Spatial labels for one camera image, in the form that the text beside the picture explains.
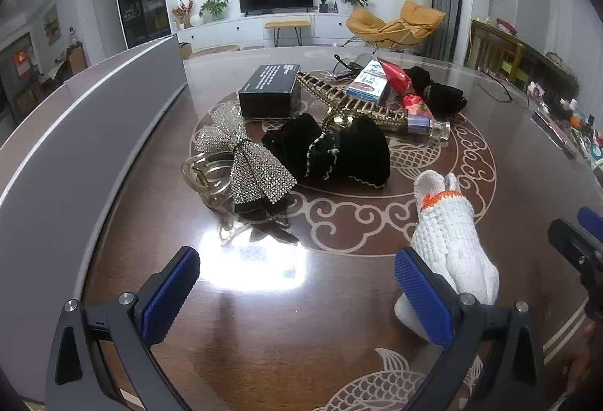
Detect white knitted glove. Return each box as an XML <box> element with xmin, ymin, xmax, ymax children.
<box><xmin>394</xmin><ymin>170</ymin><xmax>500</xmax><ymax>339</ymax></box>

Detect cluster of small bottles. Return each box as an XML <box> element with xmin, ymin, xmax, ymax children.
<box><xmin>526</xmin><ymin>80</ymin><xmax>603</xmax><ymax>171</ymax></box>

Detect gold cosmetic tube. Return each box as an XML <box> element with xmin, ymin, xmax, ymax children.
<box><xmin>324</xmin><ymin>112</ymin><xmax>451</xmax><ymax>142</ymax></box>

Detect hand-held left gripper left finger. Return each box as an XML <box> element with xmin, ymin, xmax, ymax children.
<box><xmin>44</xmin><ymin>245</ymin><xmax>201</xmax><ymax>411</ymax></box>

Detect black eyeglasses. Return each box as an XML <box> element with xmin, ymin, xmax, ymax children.
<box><xmin>332</xmin><ymin>53</ymin><xmax>378</xmax><ymax>79</ymax></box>

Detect clear plastic hair claw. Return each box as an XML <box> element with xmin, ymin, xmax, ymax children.
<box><xmin>181</xmin><ymin>151</ymin><xmax>236</xmax><ymax>207</ymax></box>

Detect white and blue box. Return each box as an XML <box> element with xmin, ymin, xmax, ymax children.
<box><xmin>346</xmin><ymin>60</ymin><xmax>393</xmax><ymax>105</ymax></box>

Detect silver rhinestone bow clip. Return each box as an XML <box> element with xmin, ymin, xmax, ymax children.
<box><xmin>194</xmin><ymin>100</ymin><xmax>297</xmax><ymax>216</ymax></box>

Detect framed wall picture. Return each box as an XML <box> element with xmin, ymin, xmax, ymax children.
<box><xmin>42</xmin><ymin>5</ymin><xmax>62</xmax><ymax>46</ymax></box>

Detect dark wooden sideboard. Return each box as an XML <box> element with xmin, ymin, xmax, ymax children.
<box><xmin>517</xmin><ymin>39</ymin><xmax>581</xmax><ymax>98</ymax></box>

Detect large bushy potted plant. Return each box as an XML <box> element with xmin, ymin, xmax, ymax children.
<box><xmin>199</xmin><ymin>0</ymin><xmax>231</xmax><ymax>22</ymax></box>

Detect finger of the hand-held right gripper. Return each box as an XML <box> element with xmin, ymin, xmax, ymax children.
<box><xmin>548</xmin><ymin>206</ymin><xmax>603</xmax><ymax>286</ymax></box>

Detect black printed box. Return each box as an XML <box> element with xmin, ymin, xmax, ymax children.
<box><xmin>238</xmin><ymin>64</ymin><xmax>302</xmax><ymax>120</ymax></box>

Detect red foil packet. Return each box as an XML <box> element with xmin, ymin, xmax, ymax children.
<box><xmin>376</xmin><ymin>57</ymin><xmax>435</xmax><ymax>120</ymax></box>

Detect beige pet bed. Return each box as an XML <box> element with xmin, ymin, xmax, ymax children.
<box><xmin>191</xmin><ymin>44</ymin><xmax>241</xmax><ymax>58</ymax></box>

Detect yellow rocking chair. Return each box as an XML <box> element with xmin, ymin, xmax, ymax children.
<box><xmin>345</xmin><ymin>0</ymin><xmax>447</xmax><ymax>51</ymax></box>

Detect grey board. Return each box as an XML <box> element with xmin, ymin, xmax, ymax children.
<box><xmin>0</xmin><ymin>33</ymin><xmax>189</xmax><ymax>402</ymax></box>

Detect thin black cable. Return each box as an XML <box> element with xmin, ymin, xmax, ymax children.
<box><xmin>475</xmin><ymin>67</ymin><xmax>515</xmax><ymax>104</ymax></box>

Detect white television cabinet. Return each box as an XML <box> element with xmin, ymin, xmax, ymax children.
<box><xmin>175</xmin><ymin>12</ymin><xmax>363</xmax><ymax>49</ymax></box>

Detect gold ladder hair clip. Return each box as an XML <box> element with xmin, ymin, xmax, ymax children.
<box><xmin>296</xmin><ymin>71</ymin><xmax>407</xmax><ymax>129</ymax></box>

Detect yellow topped bench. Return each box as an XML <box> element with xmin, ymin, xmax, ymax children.
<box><xmin>264</xmin><ymin>19</ymin><xmax>312</xmax><ymax>48</ymax></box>

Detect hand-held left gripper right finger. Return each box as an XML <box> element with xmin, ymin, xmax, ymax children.
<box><xmin>394</xmin><ymin>247</ymin><xmax>550</xmax><ymax>411</ymax></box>

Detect black velvet bow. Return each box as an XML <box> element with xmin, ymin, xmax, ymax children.
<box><xmin>261</xmin><ymin>112</ymin><xmax>392</xmax><ymax>189</ymax></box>

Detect brown patterned desktop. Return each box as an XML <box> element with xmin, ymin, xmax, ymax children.
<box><xmin>81</xmin><ymin>44</ymin><xmax>603</xmax><ymax>411</ymax></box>

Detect person's right hand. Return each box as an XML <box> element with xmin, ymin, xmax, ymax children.
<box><xmin>568</xmin><ymin>321</ymin><xmax>603</xmax><ymax>392</ymax></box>

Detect red flower bouquet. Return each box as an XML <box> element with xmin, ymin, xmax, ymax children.
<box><xmin>172</xmin><ymin>0</ymin><xmax>196</xmax><ymax>29</ymax></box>

